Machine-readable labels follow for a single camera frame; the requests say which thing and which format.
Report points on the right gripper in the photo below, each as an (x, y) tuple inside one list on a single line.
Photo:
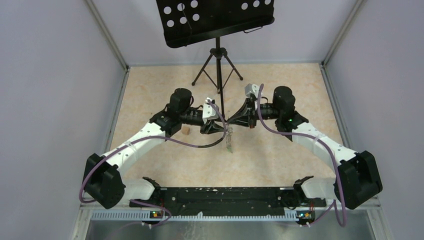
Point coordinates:
[(247, 115)]

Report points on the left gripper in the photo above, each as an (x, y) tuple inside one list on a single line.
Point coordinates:
[(213, 127)]

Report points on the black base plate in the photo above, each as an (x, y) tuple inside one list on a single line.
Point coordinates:
[(231, 201)]

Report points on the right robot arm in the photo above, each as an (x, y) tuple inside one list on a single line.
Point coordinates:
[(357, 177)]

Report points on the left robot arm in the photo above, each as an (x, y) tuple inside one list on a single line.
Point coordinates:
[(102, 179)]

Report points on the black music stand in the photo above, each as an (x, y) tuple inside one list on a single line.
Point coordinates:
[(187, 22)]

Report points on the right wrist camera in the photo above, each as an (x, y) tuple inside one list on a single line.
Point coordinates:
[(251, 90)]

